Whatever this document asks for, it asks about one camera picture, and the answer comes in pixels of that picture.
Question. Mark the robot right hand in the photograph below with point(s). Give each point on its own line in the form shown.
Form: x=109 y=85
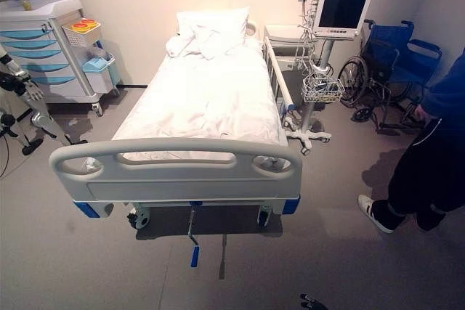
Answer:
x=311 y=303

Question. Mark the blue bed corner bumper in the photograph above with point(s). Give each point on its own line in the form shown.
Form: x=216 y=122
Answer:
x=290 y=205
x=91 y=212

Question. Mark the grey bed footboard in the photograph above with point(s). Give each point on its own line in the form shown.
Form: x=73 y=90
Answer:
x=181 y=186

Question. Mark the person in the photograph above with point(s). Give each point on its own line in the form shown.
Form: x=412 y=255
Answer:
x=428 y=165

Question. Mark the person's hand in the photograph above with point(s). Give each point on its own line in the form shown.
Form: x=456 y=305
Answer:
x=422 y=113

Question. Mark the white wheeled monitor stand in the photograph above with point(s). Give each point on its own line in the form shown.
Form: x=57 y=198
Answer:
x=327 y=52

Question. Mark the blue folding wheelchair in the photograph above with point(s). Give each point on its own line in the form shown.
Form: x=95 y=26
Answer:
x=385 y=56

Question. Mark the white bedside cabinet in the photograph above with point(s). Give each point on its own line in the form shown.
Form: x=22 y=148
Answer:
x=283 y=32

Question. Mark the crumpled white blanket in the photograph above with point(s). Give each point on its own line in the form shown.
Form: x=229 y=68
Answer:
x=181 y=46

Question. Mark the white pillow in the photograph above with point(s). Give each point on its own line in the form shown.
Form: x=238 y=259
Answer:
x=223 y=21

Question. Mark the white patient monitor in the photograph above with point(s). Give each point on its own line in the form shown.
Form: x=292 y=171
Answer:
x=341 y=8

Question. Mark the white waste bin blue lid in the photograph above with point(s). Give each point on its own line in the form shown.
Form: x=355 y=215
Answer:
x=100 y=74

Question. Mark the silver humanoid robot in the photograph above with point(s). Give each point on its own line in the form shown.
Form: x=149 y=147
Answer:
x=40 y=106

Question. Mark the yellow sharps container red lids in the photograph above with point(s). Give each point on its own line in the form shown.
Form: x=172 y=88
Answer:
x=85 y=25

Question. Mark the white medical cart blue drawers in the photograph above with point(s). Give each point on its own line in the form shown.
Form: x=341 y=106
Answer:
x=32 y=59

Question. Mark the small yellowish bottle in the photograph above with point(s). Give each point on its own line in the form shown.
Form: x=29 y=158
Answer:
x=25 y=4

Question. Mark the white bed side rail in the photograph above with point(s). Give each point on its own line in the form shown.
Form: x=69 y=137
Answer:
x=279 y=77

